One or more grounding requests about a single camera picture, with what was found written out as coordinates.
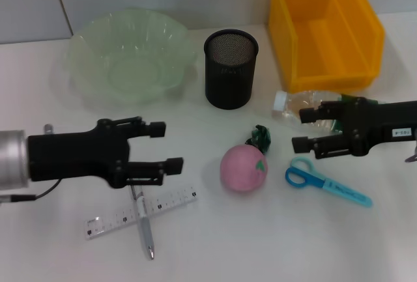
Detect pink toy peach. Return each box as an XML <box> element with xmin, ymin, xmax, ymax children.
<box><xmin>220</xmin><ymin>145</ymin><xmax>268</xmax><ymax>193</ymax></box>

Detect blue scissors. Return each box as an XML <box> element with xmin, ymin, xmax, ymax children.
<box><xmin>285</xmin><ymin>156</ymin><xmax>373</xmax><ymax>208</ymax></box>

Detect black mesh pen holder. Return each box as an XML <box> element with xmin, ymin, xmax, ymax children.
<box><xmin>203</xmin><ymin>28</ymin><xmax>260</xmax><ymax>110</ymax></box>

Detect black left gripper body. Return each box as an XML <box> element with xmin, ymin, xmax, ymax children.
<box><xmin>27</xmin><ymin>118</ymin><xmax>132</xmax><ymax>190</ymax></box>

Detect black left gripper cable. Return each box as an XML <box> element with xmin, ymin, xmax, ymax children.
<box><xmin>0</xmin><ymin>124</ymin><xmax>63</xmax><ymax>203</ymax></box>

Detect grey silver pen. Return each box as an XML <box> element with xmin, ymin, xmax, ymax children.
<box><xmin>128</xmin><ymin>184</ymin><xmax>156</xmax><ymax>261</ymax></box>

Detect translucent green fruit bowl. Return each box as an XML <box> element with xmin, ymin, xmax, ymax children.
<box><xmin>63</xmin><ymin>7</ymin><xmax>199</xmax><ymax>107</ymax></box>

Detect clear bottle green label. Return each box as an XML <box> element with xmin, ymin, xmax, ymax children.
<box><xmin>272</xmin><ymin>89</ymin><xmax>382</xmax><ymax>133</ymax></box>

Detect transparent plastic ruler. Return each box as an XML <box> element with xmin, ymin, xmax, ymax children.
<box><xmin>83</xmin><ymin>191</ymin><xmax>199</xmax><ymax>241</ymax></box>

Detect yellow plastic bin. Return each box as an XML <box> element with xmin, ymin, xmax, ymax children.
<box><xmin>268</xmin><ymin>0</ymin><xmax>386</xmax><ymax>94</ymax></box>

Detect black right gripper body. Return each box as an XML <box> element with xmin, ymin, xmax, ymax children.
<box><xmin>338</xmin><ymin>97</ymin><xmax>417</xmax><ymax>158</ymax></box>

